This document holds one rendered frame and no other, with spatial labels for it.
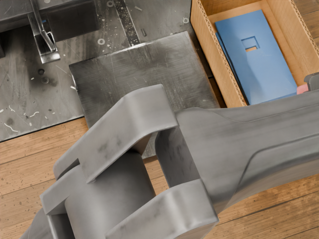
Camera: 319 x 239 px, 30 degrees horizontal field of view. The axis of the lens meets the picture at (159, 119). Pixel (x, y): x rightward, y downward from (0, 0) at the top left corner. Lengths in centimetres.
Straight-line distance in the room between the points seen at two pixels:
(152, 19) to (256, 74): 17
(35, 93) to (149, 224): 50
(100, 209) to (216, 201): 8
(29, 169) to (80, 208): 38
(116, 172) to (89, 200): 3
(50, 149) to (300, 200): 32
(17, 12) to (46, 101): 12
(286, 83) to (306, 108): 42
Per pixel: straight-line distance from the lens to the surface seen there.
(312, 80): 60
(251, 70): 81
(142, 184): 40
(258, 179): 36
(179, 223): 33
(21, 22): 79
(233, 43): 83
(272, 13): 87
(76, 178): 40
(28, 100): 81
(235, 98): 74
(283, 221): 76
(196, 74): 79
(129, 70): 79
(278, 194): 77
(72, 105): 80
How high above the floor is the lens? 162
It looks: 66 degrees down
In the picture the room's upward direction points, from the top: 1 degrees clockwise
